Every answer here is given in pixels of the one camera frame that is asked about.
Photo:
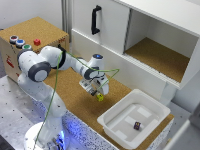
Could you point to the white sliding door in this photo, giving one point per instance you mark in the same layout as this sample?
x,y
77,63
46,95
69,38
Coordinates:
x,y
110,23

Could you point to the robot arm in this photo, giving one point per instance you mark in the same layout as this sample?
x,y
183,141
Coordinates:
x,y
39,69

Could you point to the purple block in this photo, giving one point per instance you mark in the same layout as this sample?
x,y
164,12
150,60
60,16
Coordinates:
x,y
137,125

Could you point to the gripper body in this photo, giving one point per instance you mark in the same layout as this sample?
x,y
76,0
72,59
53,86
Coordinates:
x,y
86,85

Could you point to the white plastic box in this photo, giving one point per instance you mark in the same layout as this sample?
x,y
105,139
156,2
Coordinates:
x,y
146,106

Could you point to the white cabinet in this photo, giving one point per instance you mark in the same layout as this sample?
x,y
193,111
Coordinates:
x,y
156,20

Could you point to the green button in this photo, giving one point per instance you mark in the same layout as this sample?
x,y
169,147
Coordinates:
x,y
26,47

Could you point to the yellow block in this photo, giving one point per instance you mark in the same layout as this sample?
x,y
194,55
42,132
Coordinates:
x,y
100,97

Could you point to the red button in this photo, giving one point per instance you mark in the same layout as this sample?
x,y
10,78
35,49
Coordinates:
x,y
13,39

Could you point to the blue button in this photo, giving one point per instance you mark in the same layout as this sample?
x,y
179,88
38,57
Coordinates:
x,y
20,42

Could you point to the wooden drawer box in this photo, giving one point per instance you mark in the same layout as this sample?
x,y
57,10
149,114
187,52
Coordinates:
x,y
36,28

